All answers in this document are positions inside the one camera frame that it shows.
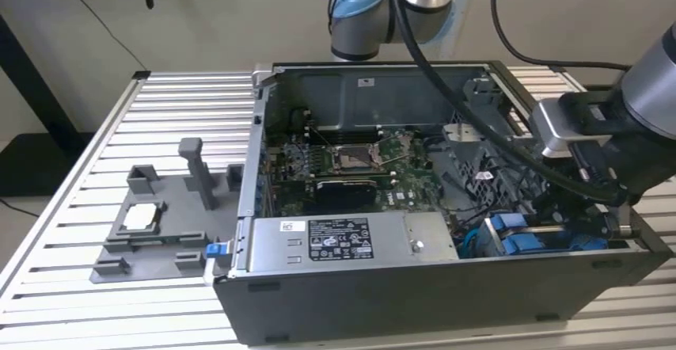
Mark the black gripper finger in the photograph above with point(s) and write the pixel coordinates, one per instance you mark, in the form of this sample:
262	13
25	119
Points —
567	211
615	223

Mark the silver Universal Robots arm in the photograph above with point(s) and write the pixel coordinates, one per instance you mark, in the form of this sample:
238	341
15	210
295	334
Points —
365	29

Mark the grey metal disk bay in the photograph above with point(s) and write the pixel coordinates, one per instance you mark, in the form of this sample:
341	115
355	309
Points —
493	241

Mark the black RAM slot row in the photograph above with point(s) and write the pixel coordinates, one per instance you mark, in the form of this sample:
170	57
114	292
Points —
343	133

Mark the grey metal drive cage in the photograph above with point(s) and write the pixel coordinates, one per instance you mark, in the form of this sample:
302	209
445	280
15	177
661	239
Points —
465	134

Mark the green motherboard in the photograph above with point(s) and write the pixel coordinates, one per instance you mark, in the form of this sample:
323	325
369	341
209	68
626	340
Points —
413	176

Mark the CPU socket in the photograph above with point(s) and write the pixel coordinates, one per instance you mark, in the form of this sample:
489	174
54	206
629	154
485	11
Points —
351	158

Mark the black open PC case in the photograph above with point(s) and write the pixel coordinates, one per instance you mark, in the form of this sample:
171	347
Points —
370	306

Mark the grey power supply unit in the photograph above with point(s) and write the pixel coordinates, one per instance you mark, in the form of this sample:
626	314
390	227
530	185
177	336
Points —
275	255

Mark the blue case latch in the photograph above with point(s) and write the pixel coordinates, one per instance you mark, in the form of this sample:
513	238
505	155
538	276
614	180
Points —
214	250

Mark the grey parts rack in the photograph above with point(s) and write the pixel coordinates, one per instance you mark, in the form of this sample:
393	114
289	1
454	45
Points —
174	191

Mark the silver CPU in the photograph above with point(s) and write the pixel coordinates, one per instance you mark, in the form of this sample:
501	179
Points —
141	217

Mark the black monitor stand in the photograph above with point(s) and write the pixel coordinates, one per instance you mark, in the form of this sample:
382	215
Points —
33	164

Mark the black camera bracket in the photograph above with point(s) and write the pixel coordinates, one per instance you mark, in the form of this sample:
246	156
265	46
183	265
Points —
591	108

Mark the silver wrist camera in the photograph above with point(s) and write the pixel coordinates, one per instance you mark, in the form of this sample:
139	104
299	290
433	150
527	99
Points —
555	128

